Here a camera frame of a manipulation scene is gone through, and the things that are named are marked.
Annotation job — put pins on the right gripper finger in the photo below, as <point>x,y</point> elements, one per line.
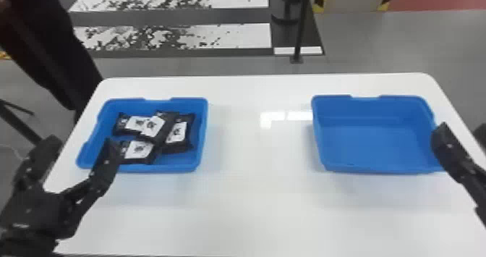
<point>481,135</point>
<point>455,159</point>

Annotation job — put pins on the blue tray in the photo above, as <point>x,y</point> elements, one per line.
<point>193,152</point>
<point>372,140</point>

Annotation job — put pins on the black part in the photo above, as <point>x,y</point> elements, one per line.
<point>138,150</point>
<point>178,135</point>
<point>122,125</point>
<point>155,126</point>

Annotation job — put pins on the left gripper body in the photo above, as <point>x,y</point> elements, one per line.
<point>34,213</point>

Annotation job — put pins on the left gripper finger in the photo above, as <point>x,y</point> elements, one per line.
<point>38,163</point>
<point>100,175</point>

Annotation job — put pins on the black post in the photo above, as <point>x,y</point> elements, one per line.
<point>302,23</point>

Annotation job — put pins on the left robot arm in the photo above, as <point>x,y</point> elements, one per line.
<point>22,245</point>

